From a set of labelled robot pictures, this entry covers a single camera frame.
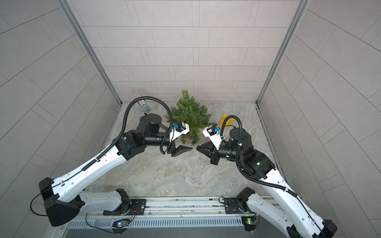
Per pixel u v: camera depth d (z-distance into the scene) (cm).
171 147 54
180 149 54
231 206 71
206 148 58
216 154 54
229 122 104
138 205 71
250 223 68
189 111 71
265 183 42
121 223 64
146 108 84
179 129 51
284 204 40
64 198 37
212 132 52
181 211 70
